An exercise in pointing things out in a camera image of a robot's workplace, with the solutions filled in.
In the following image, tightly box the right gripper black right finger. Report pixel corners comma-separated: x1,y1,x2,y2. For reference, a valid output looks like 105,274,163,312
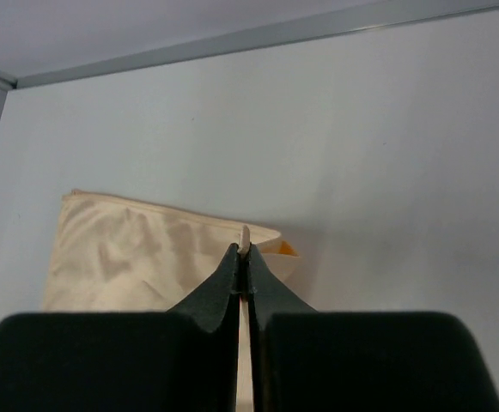
246,247,499,411

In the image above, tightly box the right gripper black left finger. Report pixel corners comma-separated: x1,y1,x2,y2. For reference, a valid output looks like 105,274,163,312
0,245,240,411

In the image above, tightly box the peach cloth napkin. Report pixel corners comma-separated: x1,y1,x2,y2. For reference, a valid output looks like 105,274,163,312
40,188,302,412

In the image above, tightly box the back aluminium frame rail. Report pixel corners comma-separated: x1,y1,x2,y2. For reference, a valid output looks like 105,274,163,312
15,1,499,89

